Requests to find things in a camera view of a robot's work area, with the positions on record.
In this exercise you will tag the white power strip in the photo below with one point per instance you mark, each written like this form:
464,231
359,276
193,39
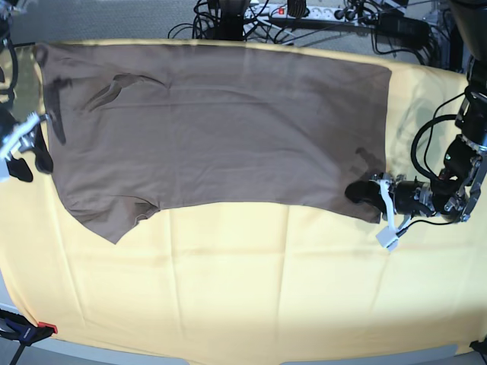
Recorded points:
278,14

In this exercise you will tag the black power adapter box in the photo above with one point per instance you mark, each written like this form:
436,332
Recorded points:
402,28

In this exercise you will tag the yellow table cloth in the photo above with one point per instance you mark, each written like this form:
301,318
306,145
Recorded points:
250,282

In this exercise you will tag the black clamp with orange tip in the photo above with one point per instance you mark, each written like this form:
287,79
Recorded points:
15,327

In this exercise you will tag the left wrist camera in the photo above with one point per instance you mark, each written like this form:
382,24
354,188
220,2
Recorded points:
388,239

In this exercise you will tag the black clamp right corner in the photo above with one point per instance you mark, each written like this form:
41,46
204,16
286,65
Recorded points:
480,347

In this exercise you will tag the black stand post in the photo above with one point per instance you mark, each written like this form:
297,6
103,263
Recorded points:
231,24

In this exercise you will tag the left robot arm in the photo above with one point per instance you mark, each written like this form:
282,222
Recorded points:
454,192

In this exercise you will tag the brown T-shirt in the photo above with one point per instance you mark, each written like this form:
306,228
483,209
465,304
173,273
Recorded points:
138,129

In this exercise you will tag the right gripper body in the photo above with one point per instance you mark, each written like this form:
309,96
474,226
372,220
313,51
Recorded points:
17,137

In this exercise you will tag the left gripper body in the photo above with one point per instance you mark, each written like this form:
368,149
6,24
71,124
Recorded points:
404,199

